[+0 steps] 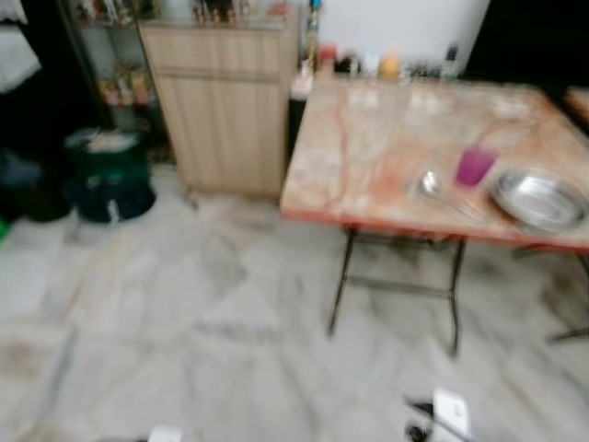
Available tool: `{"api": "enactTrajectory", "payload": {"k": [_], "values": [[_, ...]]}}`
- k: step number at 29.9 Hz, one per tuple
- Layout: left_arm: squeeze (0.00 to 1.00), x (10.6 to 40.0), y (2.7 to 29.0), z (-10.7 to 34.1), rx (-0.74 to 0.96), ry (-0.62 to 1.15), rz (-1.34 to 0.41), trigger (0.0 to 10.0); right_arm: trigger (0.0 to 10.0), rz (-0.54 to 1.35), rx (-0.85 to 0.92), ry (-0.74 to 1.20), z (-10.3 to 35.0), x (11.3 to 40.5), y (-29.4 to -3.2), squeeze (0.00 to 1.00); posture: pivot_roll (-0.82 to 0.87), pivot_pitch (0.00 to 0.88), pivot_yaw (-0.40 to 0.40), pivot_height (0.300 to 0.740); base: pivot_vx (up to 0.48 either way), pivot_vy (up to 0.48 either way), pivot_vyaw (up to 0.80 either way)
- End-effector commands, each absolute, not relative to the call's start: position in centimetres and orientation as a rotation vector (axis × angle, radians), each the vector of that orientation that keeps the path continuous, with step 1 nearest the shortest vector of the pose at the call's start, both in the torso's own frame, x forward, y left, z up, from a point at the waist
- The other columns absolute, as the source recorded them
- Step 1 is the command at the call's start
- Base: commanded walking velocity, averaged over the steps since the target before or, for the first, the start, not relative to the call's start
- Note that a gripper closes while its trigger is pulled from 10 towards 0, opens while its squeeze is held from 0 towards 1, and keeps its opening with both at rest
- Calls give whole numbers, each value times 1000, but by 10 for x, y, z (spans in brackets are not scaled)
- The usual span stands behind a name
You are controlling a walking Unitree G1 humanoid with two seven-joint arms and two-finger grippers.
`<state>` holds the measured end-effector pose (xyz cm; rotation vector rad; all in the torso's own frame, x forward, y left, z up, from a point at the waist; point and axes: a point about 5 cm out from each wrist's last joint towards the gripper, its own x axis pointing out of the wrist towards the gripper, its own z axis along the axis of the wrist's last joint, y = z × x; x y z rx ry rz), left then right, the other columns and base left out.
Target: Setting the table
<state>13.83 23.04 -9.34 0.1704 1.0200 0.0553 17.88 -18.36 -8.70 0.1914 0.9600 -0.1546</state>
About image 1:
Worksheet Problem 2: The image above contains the steel spoon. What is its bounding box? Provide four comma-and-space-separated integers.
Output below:
411, 170, 479, 220

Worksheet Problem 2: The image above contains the round steel plate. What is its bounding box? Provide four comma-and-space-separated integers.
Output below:
490, 169, 588, 234

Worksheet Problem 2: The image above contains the pink plastic cup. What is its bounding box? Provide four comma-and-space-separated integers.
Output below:
455, 147, 499, 190

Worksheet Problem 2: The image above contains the marble pattern folding table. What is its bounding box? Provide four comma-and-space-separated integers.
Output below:
280, 76, 589, 358

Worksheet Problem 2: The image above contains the orange round jar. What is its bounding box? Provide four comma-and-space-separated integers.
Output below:
379, 54, 403, 80

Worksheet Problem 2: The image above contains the small dark bottle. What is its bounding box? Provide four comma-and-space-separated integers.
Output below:
442, 44, 459, 78

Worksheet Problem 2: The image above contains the dark squat jar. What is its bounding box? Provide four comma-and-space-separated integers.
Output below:
337, 51, 362, 76

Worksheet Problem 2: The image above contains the light wooden cabinet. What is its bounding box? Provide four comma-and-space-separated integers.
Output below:
138, 17, 301, 199

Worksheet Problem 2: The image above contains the red lidded jar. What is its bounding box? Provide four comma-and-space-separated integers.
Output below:
317, 46, 338, 78

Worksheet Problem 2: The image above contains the dark green bucket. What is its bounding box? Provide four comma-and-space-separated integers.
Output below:
63, 127, 157, 224

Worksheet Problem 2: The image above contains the tall blue capped bottle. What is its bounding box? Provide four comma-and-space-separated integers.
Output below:
306, 0, 323, 70

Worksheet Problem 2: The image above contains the dark blue container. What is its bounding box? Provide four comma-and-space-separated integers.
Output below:
0, 147, 70, 224

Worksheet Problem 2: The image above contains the metal rack with jars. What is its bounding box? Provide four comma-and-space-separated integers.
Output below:
57, 0, 176, 162

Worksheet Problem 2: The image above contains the white hanging cloth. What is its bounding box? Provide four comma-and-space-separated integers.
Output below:
0, 0, 42, 95

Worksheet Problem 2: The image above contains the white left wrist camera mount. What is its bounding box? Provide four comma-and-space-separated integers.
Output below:
147, 426, 183, 442

